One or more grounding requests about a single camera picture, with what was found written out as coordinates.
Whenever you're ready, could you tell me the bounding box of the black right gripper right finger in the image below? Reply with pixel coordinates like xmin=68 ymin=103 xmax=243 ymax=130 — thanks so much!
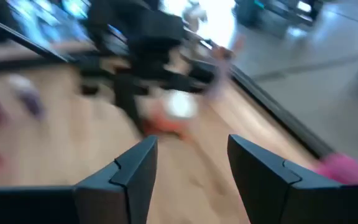
xmin=227 ymin=134 xmax=358 ymax=224

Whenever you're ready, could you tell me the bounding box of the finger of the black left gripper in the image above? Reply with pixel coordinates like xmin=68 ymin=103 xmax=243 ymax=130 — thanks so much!
xmin=114 ymin=74 xmax=145 ymax=133
xmin=154 ymin=73 xmax=211 ymax=94

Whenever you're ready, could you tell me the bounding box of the purple paint bottle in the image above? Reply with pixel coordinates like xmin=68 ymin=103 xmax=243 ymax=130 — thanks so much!
xmin=7 ymin=74 xmax=46 ymax=121

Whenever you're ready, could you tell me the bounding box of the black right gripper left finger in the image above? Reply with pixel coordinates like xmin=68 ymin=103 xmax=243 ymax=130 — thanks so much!
xmin=0 ymin=135 xmax=158 ymax=224

